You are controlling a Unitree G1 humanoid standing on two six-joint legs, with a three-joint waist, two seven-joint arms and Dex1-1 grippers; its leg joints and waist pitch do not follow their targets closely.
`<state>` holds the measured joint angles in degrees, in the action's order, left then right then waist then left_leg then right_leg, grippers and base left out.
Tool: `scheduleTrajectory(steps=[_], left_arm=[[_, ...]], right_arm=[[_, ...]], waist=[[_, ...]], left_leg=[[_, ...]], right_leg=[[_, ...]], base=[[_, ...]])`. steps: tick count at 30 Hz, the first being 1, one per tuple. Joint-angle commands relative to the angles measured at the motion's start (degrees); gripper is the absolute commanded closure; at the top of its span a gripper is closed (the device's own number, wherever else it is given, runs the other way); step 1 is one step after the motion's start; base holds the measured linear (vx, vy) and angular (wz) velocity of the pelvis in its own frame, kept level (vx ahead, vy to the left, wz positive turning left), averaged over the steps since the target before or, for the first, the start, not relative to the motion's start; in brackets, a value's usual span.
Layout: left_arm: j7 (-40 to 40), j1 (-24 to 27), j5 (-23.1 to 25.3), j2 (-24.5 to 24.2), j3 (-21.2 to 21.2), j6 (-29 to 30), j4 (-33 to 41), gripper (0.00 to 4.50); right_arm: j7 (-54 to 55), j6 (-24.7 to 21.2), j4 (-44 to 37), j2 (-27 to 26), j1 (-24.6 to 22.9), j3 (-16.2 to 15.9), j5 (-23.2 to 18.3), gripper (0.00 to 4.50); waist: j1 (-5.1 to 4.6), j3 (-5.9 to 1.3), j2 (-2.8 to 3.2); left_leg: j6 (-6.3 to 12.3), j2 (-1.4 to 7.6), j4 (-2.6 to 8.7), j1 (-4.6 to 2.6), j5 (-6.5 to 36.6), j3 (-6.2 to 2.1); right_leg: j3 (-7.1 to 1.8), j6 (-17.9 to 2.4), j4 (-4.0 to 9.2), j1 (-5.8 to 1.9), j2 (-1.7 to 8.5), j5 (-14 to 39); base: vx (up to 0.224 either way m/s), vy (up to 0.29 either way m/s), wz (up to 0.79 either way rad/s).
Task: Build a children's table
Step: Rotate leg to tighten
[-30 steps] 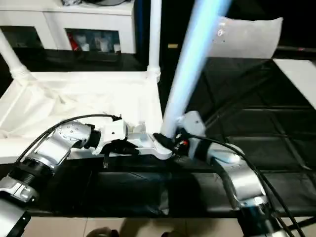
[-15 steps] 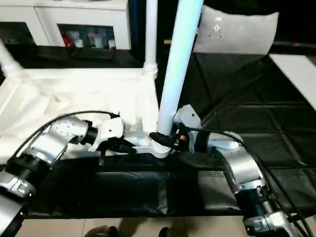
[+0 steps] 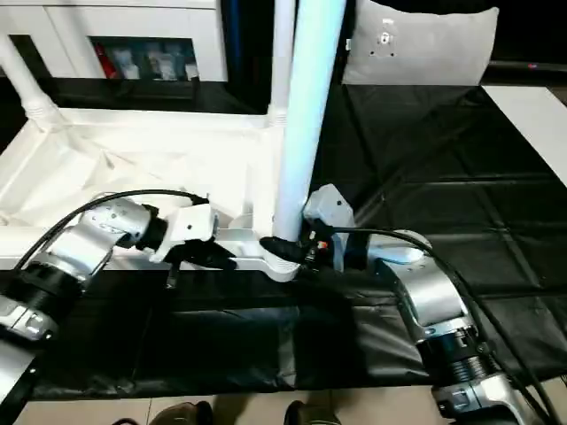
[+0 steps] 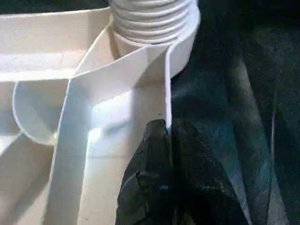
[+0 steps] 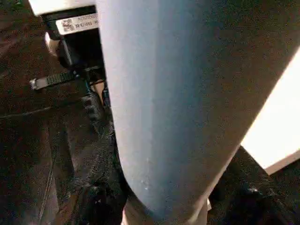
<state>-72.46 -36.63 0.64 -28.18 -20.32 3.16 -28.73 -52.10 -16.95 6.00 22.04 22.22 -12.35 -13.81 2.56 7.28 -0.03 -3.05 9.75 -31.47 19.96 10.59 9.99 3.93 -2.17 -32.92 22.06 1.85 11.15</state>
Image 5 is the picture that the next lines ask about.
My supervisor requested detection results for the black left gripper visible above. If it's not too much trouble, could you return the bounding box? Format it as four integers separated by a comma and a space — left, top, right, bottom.
29, 7, 114, 141

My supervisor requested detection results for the white plastic table leg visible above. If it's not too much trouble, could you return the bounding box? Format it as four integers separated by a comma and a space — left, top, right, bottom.
95, 0, 300, 224

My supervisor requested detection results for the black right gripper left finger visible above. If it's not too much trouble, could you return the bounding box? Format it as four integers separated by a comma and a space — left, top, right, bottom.
55, 126, 131, 225

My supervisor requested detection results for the white plastic table top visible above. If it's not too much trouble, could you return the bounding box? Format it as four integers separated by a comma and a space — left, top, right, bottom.
240, 60, 300, 175

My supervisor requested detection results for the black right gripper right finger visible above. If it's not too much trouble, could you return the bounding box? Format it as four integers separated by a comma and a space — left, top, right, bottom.
208, 145, 300, 225

